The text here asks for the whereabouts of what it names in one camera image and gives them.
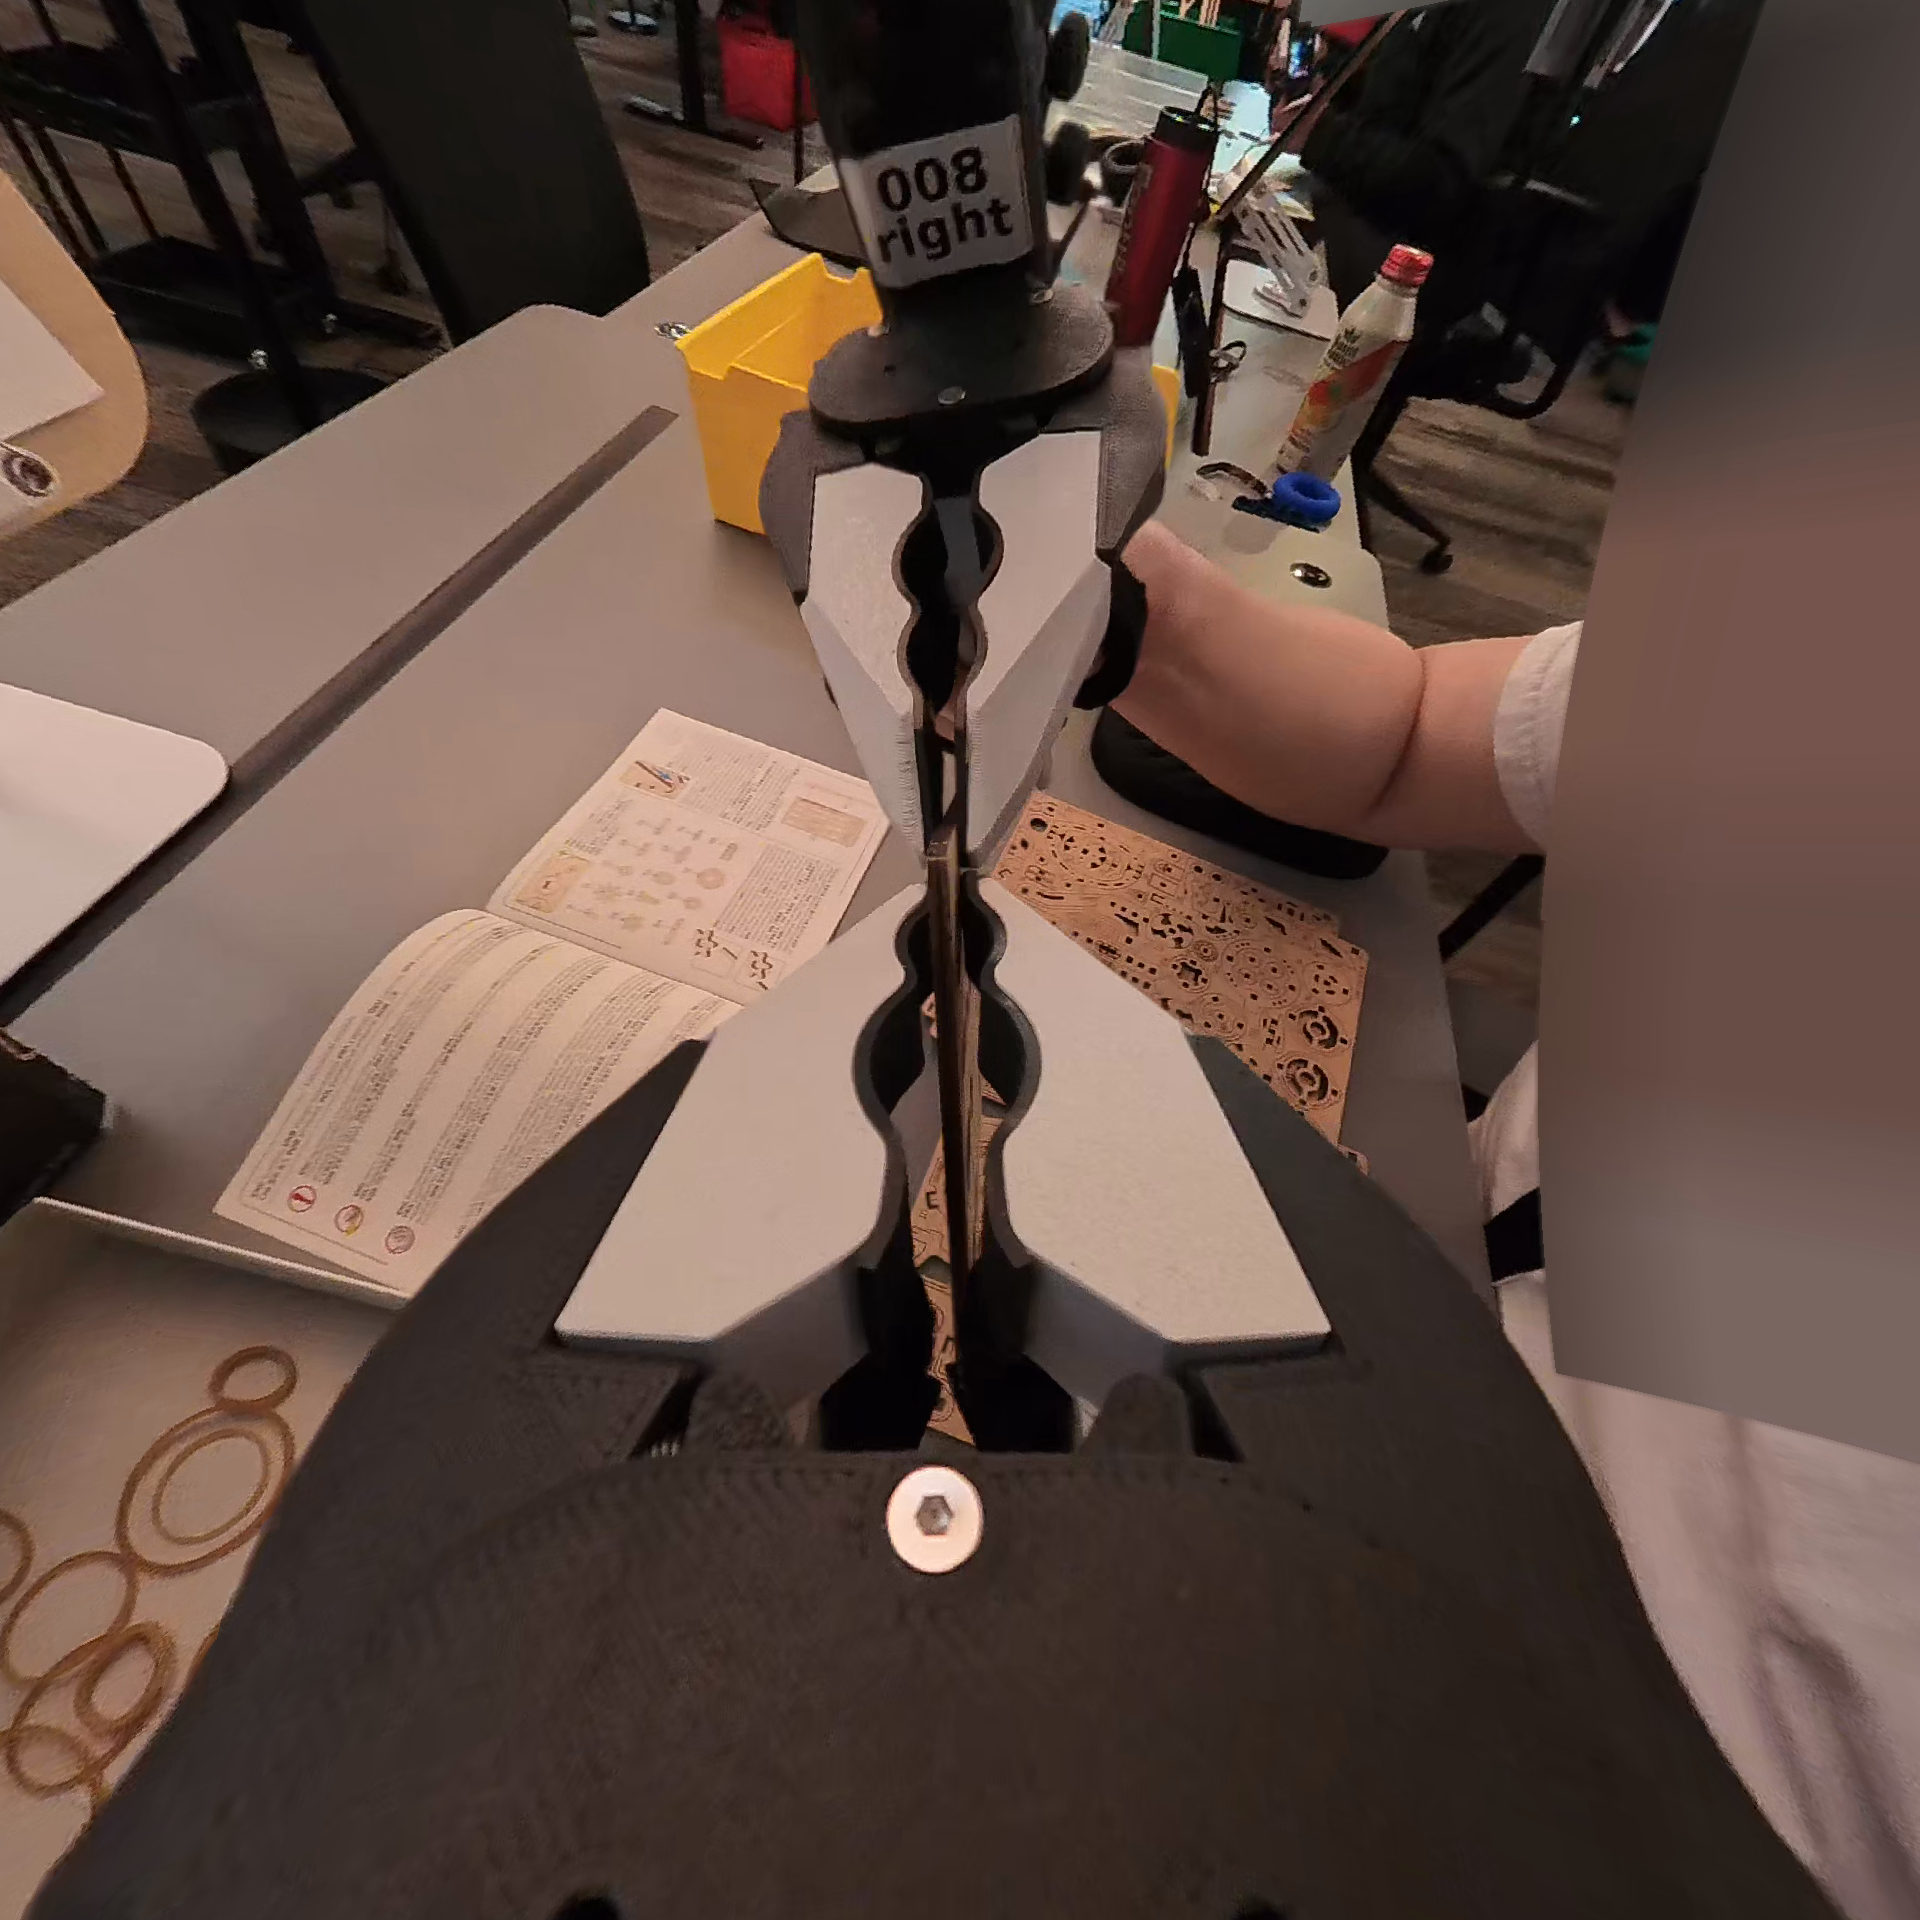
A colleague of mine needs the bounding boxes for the white paper sheet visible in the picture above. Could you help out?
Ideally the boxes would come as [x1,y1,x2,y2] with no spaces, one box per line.
[0,275,108,437]

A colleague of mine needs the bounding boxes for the black box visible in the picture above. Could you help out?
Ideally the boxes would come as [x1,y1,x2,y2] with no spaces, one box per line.
[0,1035,108,1225]

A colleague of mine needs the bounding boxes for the green crate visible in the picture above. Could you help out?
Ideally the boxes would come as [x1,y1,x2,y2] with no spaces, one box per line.
[1124,0,1247,62]

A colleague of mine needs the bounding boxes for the beige rounded board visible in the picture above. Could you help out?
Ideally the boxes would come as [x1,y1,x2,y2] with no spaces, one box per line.
[0,170,148,542]

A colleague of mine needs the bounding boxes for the red bag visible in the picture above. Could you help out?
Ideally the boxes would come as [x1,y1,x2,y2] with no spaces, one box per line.
[717,11,819,127]

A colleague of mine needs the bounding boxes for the black round stand base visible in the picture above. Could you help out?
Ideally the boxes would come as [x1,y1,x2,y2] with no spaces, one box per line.
[195,367,400,472]

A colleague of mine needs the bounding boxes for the laser-cut wooden parts sheet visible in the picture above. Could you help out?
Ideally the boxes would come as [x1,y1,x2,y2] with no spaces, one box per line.
[992,791,1372,1171]

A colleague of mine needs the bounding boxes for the yellow plastic bin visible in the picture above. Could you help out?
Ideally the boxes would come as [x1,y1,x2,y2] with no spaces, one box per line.
[675,255,1187,535]

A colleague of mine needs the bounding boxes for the white rounded board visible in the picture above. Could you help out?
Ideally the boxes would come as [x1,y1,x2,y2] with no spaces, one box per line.
[0,681,230,984]

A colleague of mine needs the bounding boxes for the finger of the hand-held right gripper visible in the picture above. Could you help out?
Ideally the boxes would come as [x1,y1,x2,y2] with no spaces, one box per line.
[795,455,932,864]
[952,431,1116,869]

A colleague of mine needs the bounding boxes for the thin wooden model sheet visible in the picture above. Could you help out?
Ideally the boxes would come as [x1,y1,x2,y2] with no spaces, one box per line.
[900,495,994,1448]

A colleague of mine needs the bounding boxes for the juice bottle with red cap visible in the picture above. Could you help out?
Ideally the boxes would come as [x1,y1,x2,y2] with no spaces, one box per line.
[1276,243,1434,479]

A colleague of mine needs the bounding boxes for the white plastic device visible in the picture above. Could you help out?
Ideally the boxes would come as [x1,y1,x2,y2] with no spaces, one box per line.
[1222,200,1336,337]

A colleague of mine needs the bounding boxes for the person's right forearm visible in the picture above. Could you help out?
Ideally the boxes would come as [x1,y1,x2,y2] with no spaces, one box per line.
[1171,554,1544,857]

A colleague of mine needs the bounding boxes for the wooden rings in tray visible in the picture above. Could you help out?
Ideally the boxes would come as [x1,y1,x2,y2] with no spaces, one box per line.
[0,1343,301,1800]

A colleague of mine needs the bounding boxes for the red water bottle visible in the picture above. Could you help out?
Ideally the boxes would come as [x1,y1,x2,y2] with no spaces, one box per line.
[1107,102,1226,349]

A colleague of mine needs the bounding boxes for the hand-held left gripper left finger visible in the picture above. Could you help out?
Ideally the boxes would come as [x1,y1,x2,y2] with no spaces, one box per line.
[556,881,932,1384]

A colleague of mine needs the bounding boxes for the black flat plate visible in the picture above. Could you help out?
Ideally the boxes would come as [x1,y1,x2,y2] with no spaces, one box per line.
[757,170,874,259]

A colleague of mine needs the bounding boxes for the person's right hand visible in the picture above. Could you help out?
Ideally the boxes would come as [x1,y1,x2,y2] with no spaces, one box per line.
[1112,519,1205,705]

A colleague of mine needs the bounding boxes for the open instruction booklet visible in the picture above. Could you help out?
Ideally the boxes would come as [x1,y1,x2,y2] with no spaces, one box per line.
[214,709,888,1298]

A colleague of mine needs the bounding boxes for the black padded wrist rest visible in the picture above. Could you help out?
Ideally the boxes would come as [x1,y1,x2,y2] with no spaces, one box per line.
[1090,702,1390,881]

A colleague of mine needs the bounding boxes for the black metal rack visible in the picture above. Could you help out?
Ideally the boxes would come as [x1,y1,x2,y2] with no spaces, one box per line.
[0,0,453,353]

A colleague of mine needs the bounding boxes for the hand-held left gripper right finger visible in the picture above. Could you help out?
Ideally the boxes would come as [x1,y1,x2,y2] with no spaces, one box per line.
[967,881,1336,1414]

